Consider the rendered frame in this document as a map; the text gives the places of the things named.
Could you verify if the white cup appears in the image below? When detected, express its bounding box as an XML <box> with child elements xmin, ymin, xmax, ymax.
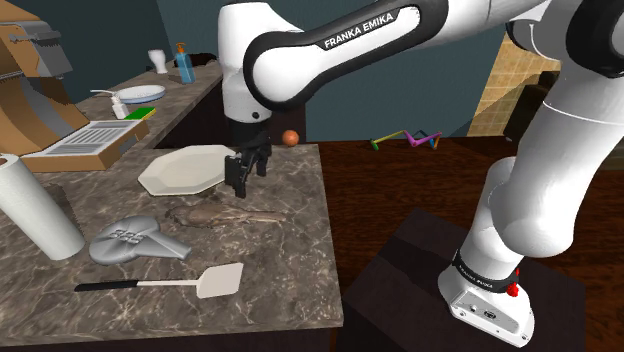
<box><xmin>147</xmin><ymin>48</ymin><xmax>169</xmax><ymax>75</ymax></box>

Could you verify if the green and yellow sponge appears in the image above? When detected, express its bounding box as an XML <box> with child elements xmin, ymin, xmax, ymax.
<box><xmin>123</xmin><ymin>106</ymin><xmax>158</xmax><ymax>122</ymax></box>

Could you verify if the white pump dispenser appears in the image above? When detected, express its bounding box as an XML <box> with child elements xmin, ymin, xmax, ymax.
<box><xmin>89</xmin><ymin>89</ymin><xmax>131</xmax><ymax>121</ymax></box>

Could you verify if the dark robot stand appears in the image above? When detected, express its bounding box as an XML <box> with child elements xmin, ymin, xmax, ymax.
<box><xmin>336</xmin><ymin>207</ymin><xmax>587</xmax><ymax>352</ymax></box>

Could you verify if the pale blue plate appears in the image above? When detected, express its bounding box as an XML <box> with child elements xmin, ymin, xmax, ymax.
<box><xmin>116</xmin><ymin>84</ymin><xmax>167</xmax><ymax>105</ymax></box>

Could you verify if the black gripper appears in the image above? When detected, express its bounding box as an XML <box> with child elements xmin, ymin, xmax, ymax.
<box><xmin>223</xmin><ymin>118</ymin><xmax>273</xmax><ymax>200</ymax></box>

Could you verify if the grey metal kitchen tool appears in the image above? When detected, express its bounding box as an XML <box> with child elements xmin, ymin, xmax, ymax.
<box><xmin>88</xmin><ymin>215</ymin><xmax>193</xmax><ymax>266</ymax></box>

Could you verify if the white paper towel roll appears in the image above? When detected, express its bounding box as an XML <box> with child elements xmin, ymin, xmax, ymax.
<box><xmin>0</xmin><ymin>152</ymin><xmax>87</xmax><ymax>262</ymax></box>

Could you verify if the white spatula with black handle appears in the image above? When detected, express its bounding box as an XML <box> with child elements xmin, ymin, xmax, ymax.
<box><xmin>73</xmin><ymin>262</ymin><xmax>245</xmax><ymax>300</ymax></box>

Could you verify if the brown flat utensil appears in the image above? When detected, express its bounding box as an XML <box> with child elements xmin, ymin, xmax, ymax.
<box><xmin>165</xmin><ymin>202</ymin><xmax>289</xmax><ymax>230</ymax></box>

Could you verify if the coloured stick toy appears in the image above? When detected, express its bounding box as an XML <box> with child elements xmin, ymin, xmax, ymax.
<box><xmin>368</xmin><ymin>128</ymin><xmax>444</xmax><ymax>152</ymax></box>

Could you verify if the brown and grey appliance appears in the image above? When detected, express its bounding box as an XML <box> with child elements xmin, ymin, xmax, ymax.
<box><xmin>0</xmin><ymin>8</ymin><xmax>151</xmax><ymax>174</ymax></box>

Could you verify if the blue soap bottle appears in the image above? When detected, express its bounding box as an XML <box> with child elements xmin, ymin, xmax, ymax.
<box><xmin>174</xmin><ymin>42</ymin><xmax>197</xmax><ymax>86</ymax></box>

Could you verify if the white octagonal plate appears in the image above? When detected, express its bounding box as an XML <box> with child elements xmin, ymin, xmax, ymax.
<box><xmin>137</xmin><ymin>144</ymin><xmax>239</xmax><ymax>198</ymax></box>

